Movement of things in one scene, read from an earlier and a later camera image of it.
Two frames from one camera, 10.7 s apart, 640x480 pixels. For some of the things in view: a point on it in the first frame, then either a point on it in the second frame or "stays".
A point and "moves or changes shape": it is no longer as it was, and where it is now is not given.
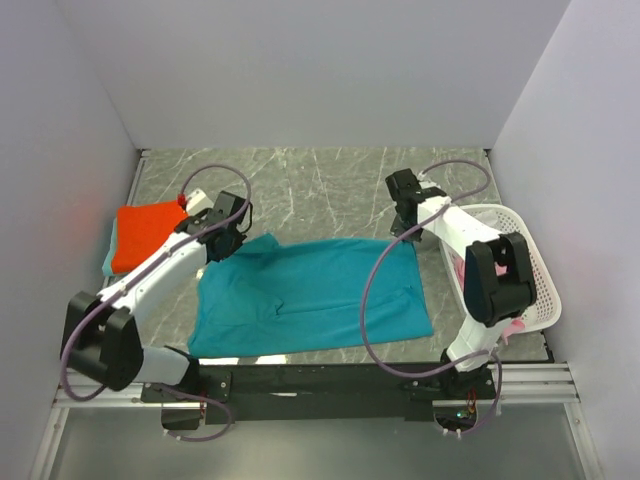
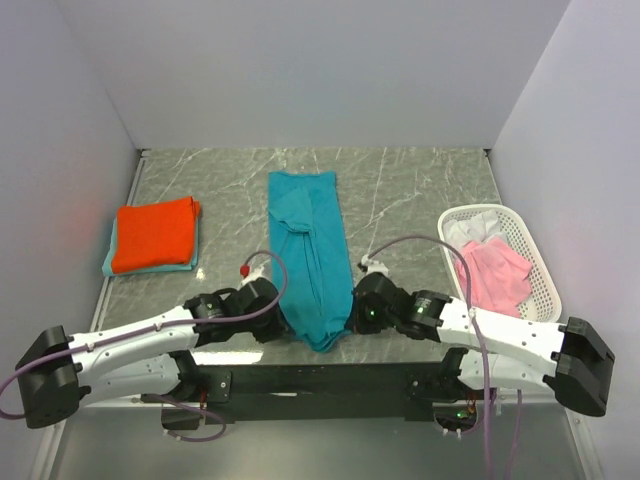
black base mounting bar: x=323 y=393 stays
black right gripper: x=396 y=229 to x=357 y=322
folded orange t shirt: x=141 y=231 stays
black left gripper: x=239 y=238 to x=279 y=327
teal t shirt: x=264 y=296 moves or changes shape
